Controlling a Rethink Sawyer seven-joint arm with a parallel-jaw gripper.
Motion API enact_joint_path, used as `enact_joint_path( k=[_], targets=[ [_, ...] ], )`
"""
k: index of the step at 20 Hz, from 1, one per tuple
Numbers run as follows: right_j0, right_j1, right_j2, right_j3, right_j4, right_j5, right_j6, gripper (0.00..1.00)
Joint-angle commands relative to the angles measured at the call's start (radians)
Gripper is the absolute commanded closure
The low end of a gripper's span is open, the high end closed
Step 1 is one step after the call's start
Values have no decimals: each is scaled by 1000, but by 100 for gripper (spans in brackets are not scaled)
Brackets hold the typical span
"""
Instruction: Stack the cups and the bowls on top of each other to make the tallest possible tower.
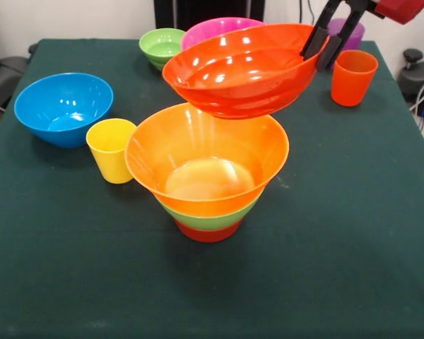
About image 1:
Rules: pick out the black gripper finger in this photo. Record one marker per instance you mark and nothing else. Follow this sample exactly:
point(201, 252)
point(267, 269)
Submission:
point(339, 42)
point(318, 33)

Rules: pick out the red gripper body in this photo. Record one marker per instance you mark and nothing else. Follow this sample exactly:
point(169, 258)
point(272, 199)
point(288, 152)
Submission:
point(403, 8)

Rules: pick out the wide shallow orange bowl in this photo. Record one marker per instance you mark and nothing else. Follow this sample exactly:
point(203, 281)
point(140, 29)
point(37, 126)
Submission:
point(240, 77)

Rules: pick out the large yellow-orange bowl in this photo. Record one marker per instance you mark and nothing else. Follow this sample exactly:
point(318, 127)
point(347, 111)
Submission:
point(205, 148)

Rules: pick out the small green ribbed bowl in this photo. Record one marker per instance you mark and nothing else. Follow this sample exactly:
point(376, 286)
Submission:
point(155, 47)

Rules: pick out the large green bowl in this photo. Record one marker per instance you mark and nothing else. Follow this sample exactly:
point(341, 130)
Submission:
point(205, 220)

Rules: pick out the small orange bowl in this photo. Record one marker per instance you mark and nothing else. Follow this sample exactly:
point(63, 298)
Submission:
point(206, 234)

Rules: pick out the purple cup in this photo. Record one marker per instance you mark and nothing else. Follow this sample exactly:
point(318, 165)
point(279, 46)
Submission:
point(351, 35)

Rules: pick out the orange cup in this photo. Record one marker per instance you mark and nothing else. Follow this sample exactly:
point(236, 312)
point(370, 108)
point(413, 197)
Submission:
point(353, 81)

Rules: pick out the black clamp knob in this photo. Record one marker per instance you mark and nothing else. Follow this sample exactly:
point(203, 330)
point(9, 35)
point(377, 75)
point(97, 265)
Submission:
point(412, 54)

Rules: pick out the black rounded base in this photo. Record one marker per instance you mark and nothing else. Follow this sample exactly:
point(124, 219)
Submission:
point(410, 81)

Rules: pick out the large pink bowl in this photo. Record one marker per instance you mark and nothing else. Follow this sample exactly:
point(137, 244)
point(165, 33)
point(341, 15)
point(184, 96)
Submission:
point(212, 30)

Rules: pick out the yellow cup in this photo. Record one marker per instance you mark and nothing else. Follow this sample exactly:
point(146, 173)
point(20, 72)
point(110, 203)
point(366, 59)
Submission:
point(106, 152)

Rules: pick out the blue bowl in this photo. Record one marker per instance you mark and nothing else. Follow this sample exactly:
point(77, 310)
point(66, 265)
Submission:
point(63, 106)

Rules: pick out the dark green tablecloth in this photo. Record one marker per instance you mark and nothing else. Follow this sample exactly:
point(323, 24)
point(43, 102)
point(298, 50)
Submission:
point(198, 282)

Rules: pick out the small black knob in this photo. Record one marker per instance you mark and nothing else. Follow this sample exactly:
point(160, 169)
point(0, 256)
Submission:
point(32, 48)

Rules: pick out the dark grey chair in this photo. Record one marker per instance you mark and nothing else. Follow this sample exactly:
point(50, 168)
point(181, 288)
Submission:
point(3, 81)

